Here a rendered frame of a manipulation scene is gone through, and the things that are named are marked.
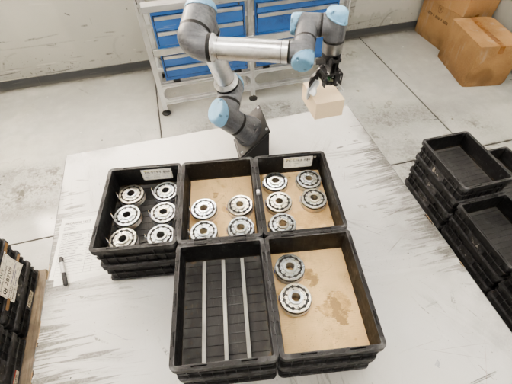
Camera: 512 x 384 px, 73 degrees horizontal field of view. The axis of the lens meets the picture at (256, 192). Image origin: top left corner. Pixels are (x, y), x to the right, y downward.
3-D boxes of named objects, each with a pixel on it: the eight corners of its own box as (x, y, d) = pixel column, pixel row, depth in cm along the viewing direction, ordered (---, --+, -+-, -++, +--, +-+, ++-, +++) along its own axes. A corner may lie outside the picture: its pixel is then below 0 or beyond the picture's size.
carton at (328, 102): (302, 97, 151) (302, 82, 145) (327, 93, 153) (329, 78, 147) (314, 120, 141) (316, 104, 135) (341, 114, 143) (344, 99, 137)
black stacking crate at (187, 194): (187, 181, 152) (182, 163, 143) (254, 176, 153) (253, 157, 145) (183, 260, 126) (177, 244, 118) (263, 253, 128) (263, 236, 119)
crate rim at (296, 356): (264, 239, 120) (264, 235, 118) (347, 232, 121) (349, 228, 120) (280, 363, 94) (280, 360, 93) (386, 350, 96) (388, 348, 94)
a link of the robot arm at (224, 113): (225, 137, 165) (203, 124, 156) (229, 113, 169) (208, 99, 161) (242, 130, 156) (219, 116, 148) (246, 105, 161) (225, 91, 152)
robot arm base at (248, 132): (237, 133, 177) (222, 124, 171) (257, 113, 171) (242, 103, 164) (243, 152, 167) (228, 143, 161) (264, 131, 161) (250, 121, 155)
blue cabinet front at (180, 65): (166, 80, 297) (148, 12, 254) (247, 67, 307) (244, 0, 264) (166, 81, 295) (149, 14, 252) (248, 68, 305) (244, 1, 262)
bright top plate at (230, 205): (225, 197, 140) (225, 196, 139) (250, 193, 140) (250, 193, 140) (228, 217, 133) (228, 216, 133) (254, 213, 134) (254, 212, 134)
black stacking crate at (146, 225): (118, 187, 151) (110, 169, 142) (186, 181, 152) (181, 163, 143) (100, 269, 125) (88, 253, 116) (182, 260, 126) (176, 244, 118)
